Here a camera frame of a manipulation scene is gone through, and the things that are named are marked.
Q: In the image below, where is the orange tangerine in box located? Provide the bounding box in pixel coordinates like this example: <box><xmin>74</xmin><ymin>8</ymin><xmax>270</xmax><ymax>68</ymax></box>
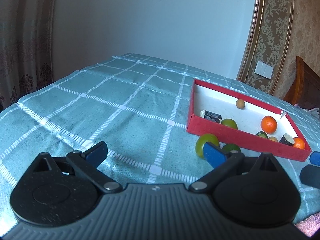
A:
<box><xmin>293</xmin><ymin>137</ymin><xmax>305</xmax><ymax>150</ymax></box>

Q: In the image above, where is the gold wallpaper frame moulding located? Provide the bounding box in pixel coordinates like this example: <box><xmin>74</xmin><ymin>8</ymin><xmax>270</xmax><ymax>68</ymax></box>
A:
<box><xmin>237</xmin><ymin>0</ymin><xmax>294</xmax><ymax>94</ymax></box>

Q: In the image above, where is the wooden headboard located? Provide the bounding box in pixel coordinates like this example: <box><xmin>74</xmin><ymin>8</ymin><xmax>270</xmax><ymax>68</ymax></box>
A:
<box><xmin>284</xmin><ymin>56</ymin><xmax>320</xmax><ymax>110</ymax></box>

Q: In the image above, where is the dark sugarcane piece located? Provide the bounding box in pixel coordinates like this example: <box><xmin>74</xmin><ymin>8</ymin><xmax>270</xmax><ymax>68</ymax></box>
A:
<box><xmin>279</xmin><ymin>133</ymin><xmax>295</xmax><ymax>146</ymax></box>
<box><xmin>201</xmin><ymin>110</ymin><xmax>222</xmax><ymax>124</ymax></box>

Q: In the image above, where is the green cucumber piece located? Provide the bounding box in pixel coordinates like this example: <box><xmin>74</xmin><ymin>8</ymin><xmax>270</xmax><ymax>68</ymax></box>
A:
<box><xmin>222</xmin><ymin>144</ymin><xmax>241</xmax><ymax>153</ymax></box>
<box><xmin>255</xmin><ymin>131</ymin><xmax>268</xmax><ymax>139</ymax></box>

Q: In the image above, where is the green tomato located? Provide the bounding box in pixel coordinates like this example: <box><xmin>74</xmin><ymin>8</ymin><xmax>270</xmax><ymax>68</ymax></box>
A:
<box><xmin>221</xmin><ymin>119</ymin><xmax>238</xmax><ymax>129</ymax></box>
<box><xmin>195</xmin><ymin>133</ymin><xmax>220</xmax><ymax>159</ymax></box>

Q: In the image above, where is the orange tangerine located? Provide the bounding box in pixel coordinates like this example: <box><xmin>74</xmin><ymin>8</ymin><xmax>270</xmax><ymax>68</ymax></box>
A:
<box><xmin>293</xmin><ymin>137</ymin><xmax>305</xmax><ymax>150</ymax></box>
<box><xmin>260</xmin><ymin>115</ymin><xmax>278</xmax><ymax>134</ymax></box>

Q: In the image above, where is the teal checked bedspread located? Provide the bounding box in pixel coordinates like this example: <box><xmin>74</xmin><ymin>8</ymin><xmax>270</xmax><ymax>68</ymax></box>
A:
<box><xmin>1</xmin><ymin>53</ymin><xmax>319</xmax><ymax>234</ymax></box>

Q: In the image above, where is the beige patterned curtain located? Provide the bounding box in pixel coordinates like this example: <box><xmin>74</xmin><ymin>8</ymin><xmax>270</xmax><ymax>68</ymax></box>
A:
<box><xmin>1</xmin><ymin>0</ymin><xmax>55</xmax><ymax>110</ymax></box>

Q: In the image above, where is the white wall switch panel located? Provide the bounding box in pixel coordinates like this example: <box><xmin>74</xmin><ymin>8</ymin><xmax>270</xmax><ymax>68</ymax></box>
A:
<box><xmin>254</xmin><ymin>61</ymin><xmax>274</xmax><ymax>80</ymax></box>

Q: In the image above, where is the small brown longan in box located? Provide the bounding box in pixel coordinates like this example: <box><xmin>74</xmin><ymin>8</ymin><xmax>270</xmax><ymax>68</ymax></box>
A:
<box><xmin>236</xmin><ymin>99</ymin><xmax>245</xmax><ymax>109</ymax></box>

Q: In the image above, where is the red shallow cardboard box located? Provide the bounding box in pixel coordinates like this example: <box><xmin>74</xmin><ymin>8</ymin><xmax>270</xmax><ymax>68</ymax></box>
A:
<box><xmin>187</xmin><ymin>80</ymin><xmax>312</xmax><ymax>162</ymax></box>

